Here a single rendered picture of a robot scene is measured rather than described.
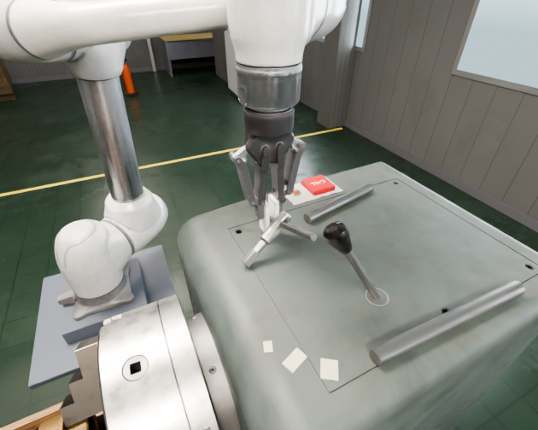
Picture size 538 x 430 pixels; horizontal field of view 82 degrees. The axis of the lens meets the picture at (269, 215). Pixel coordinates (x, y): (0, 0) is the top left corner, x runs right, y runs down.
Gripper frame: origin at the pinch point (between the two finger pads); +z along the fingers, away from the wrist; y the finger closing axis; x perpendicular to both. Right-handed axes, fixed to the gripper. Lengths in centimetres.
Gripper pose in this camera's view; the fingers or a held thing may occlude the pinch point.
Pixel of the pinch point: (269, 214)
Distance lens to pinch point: 57.5
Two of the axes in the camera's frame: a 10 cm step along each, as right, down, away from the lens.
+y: -8.9, 2.7, -3.6
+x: 4.5, 5.4, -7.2
